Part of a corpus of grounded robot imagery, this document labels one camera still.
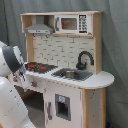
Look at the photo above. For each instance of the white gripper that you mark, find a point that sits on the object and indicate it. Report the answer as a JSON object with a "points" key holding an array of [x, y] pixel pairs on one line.
{"points": [[20, 75]]}

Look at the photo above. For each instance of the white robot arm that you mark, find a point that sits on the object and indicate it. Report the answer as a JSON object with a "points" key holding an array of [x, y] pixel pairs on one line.
{"points": [[13, 112]]}

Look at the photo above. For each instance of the wooden toy kitchen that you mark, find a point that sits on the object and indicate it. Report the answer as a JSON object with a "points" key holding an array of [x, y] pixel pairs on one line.
{"points": [[68, 50]]}

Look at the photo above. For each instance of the right red stove knob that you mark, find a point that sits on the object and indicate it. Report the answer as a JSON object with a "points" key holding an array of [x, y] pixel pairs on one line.
{"points": [[34, 84]]}

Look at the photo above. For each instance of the black toy stovetop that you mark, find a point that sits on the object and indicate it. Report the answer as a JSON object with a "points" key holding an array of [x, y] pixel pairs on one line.
{"points": [[39, 67]]}

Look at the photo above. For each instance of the grey toy sink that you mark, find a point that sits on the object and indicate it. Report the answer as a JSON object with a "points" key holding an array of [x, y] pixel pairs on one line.
{"points": [[72, 74]]}

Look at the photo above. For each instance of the white cupboard door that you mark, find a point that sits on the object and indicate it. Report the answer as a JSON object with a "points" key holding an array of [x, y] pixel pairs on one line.
{"points": [[63, 106]]}

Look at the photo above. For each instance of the grey range hood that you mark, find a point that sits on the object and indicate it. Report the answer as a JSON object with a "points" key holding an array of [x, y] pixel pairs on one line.
{"points": [[39, 27]]}

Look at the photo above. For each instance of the white toy microwave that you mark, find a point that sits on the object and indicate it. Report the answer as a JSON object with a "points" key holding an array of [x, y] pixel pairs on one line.
{"points": [[73, 24]]}

